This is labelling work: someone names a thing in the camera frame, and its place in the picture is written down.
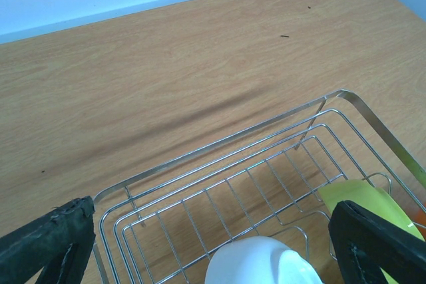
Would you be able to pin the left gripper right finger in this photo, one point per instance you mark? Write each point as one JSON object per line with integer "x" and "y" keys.
{"x": 367, "y": 247}

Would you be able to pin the yellow-green bowl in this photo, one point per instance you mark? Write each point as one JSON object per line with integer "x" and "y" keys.
{"x": 373, "y": 199}

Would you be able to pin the wire dish rack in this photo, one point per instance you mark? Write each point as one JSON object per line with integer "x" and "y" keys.
{"x": 164, "y": 225}

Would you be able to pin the white bowl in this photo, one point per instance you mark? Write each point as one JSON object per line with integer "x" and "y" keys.
{"x": 259, "y": 259}

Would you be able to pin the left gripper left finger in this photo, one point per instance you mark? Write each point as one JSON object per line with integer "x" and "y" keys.
{"x": 56, "y": 245}

